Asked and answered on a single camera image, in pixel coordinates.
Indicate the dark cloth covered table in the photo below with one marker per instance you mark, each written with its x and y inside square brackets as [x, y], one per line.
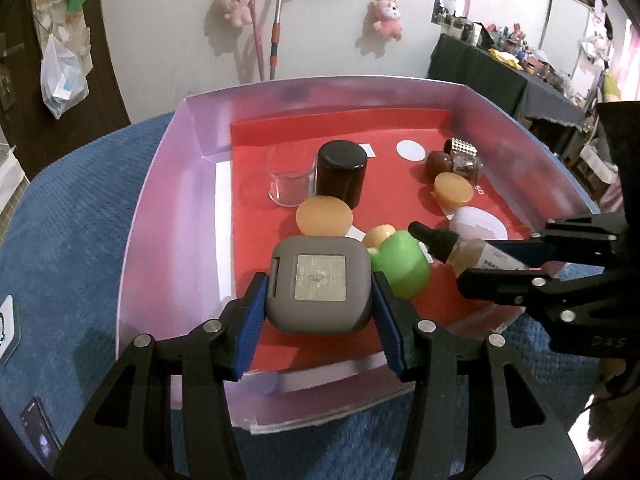
[480, 75]

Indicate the gold studded cylinder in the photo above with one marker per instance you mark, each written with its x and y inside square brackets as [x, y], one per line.
[462, 147]

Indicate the white oval case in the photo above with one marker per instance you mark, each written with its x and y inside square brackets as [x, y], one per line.
[475, 222]

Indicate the white board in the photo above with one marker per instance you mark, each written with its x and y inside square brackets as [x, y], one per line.
[565, 35]

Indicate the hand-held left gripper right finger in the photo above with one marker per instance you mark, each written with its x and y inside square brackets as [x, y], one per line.
[387, 325]

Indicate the pink fox plush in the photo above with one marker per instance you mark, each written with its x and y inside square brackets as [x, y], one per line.
[386, 17]

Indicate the purple cardboard box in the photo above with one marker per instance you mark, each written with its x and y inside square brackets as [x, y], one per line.
[165, 240]

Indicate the clear hanging organizer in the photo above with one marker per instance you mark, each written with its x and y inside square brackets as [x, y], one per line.
[50, 10]

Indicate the pink bear plush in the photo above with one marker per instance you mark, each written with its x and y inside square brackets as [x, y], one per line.
[235, 2]

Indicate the clear dropper bottle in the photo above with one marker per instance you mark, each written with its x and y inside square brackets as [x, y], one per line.
[465, 250]

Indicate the pink stick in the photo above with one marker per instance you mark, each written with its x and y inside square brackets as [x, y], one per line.
[257, 45]

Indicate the dark red ball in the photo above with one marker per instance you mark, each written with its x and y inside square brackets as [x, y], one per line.
[439, 164]

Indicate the clear glass cup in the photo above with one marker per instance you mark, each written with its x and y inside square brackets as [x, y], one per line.
[290, 195]

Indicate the large orange round disc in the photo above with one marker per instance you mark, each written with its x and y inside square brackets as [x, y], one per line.
[325, 215]

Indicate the black jar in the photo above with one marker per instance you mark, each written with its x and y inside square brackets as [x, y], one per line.
[342, 170]

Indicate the green toy figure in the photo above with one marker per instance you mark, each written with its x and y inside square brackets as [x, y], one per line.
[400, 265]

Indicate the smartphone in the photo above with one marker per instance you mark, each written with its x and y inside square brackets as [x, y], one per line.
[42, 432]

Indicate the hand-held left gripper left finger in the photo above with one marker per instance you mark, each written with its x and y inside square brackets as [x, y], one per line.
[250, 325]

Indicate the white and orange pole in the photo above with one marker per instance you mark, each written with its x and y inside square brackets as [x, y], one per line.
[277, 20]

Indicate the dark brown door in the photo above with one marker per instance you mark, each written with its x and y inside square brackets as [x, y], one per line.
[107, 85]

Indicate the small orange round disc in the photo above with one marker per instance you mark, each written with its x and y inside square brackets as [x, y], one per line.
[452, 187]

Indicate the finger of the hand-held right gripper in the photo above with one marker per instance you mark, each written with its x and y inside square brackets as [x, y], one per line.
[500, 285]
[575, 242]

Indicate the glitter jar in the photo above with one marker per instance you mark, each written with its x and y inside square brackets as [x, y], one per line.
[470, 167]

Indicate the grey square earbud case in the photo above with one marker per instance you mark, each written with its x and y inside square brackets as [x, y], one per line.
[295, 317]

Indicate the clear plastic bag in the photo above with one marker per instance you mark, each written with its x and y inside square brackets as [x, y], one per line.
[62, 85]

